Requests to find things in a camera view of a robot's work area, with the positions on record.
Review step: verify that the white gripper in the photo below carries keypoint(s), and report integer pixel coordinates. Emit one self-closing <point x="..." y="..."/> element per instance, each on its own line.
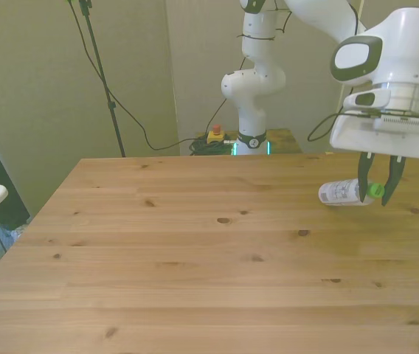
<point x="353" y="136"/>

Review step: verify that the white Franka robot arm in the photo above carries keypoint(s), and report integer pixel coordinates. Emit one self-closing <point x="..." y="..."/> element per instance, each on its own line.
<point x="254" y="92"/>

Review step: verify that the white coconut water bottle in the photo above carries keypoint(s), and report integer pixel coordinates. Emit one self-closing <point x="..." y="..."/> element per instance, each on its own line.
<point x="339" y="191"/>

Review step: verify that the yellow emergency stop button box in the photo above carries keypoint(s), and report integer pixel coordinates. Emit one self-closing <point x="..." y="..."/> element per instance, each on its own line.
<point x="215" y="135"/>

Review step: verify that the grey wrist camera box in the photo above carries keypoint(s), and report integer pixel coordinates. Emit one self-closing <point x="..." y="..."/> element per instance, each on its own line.
<point x="403" y="123"/>

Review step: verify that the black camera stand pole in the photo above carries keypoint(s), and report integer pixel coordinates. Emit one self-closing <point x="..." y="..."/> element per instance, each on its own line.
<point x="102" y="73"/>

